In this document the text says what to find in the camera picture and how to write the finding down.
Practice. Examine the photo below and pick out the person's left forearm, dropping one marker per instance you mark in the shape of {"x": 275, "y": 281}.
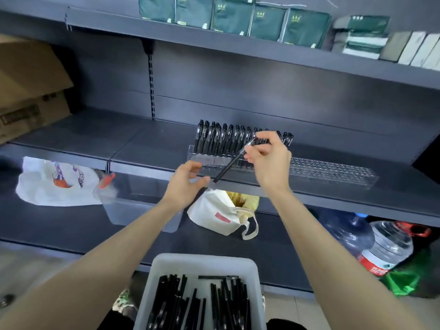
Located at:
{"x": 92, "y": 264}

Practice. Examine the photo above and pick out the row of black pens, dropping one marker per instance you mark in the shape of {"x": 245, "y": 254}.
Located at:
{"x": 220, "y": 139}

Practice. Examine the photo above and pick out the pile of black pens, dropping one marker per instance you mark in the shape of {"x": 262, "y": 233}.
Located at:
{"x": 220, "y": 305}

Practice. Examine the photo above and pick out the yellow plastic bag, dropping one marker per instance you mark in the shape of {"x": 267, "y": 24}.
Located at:
{"x": 245, "y": 199}

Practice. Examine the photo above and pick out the round metal floor fitting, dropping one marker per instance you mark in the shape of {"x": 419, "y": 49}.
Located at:
{"x": 5, "y": 300}

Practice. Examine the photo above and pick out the person's right thumb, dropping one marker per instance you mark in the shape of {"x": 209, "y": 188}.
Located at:
{"x": 253, "y": 152}

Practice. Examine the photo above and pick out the person's left hand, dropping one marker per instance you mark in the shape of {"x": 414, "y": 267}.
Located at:
{"x": 178, "y": 188}

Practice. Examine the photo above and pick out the white plastic bin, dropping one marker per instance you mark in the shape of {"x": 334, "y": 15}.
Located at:
{"x": 206, "y": 264}

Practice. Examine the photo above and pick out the white cloth tote bag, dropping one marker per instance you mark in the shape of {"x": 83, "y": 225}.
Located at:
{"x": 213, "y": 213}

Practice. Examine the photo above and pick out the person's left thumb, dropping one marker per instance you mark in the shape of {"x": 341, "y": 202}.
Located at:
{"x": 200, "y": 184}

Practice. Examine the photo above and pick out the clear plastic container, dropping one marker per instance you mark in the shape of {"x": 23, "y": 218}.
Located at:
{"x": 134, "y": 202}

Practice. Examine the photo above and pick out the brown cardboard box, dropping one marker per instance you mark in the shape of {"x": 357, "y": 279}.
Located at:
{"x": 31, "y": 85}

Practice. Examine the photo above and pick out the person's right hand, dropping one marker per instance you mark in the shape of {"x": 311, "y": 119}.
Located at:
{"x": 273, "y": 164}

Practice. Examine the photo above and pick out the small orange object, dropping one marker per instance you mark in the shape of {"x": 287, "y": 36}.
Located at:
{"x": 107, "y": 180}

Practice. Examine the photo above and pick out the group of dark green packets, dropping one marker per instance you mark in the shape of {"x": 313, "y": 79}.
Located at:
{"x": 233, "y": 15}

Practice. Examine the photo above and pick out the green plastic bag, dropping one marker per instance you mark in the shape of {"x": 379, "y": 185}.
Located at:
{"x": 404, "y": 280}

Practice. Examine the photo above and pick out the person's right forearm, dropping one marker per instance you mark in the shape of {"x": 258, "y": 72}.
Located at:
{"x": 337, "y": 268}

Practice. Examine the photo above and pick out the white printed plastic bag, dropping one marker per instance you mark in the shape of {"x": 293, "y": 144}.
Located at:
{"x": 44, "y": 188}

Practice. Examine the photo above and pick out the single black pen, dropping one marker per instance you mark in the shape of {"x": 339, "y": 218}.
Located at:
{"x": 230, "y": 165}

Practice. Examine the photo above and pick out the clear acrylic pen holder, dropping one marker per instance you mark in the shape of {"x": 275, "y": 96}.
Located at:
{"x": 330, "y": 171}

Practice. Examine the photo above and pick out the grey box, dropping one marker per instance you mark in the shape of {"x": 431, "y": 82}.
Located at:
{"x": 395, "y": 46}

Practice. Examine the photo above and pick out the dark grey metal shelving unit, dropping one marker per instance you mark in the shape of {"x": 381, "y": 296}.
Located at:
{"x": 240, "y": 82}

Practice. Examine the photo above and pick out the clear red-label water bottle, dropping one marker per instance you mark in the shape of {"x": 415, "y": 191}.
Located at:
{"x": 388, "y": 247}

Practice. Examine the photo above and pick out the large blue water jug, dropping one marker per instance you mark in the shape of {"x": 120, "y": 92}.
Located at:
{"x": 347, "y": 231}

